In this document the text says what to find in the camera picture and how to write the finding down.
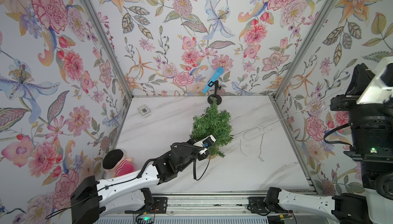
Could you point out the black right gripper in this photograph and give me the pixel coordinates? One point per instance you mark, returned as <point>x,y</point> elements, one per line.
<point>360,84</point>

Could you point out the clear string light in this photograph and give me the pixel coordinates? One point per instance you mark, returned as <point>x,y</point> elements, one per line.
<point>261,129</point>

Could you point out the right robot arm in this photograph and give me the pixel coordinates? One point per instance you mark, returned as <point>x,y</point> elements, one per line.
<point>372,135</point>

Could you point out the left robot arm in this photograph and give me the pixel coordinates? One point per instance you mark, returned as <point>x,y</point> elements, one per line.
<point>94,198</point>

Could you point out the small green christmas tree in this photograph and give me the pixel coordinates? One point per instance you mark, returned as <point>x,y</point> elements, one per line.
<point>213,122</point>

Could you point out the black microphone stand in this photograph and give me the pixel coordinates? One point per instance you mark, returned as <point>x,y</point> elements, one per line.
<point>215,96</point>

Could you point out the white battery box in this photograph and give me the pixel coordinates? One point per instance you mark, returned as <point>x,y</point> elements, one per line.
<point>144,111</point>

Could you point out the pink black toy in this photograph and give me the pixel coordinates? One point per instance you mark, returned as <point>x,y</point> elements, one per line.
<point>116,164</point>

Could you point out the aluminium corner frame post right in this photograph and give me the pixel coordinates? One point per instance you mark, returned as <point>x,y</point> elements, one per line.
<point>308,41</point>

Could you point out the aluminium corner frame post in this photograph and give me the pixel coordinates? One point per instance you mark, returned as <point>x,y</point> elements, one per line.
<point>101,35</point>
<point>308,41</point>

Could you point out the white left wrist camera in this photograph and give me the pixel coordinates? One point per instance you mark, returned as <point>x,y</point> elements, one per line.
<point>205,144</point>

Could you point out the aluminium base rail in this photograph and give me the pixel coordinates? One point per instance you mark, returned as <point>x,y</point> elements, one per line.
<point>211,209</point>

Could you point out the aluminium corner frame post left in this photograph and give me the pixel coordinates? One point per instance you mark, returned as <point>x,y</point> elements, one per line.
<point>101,35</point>

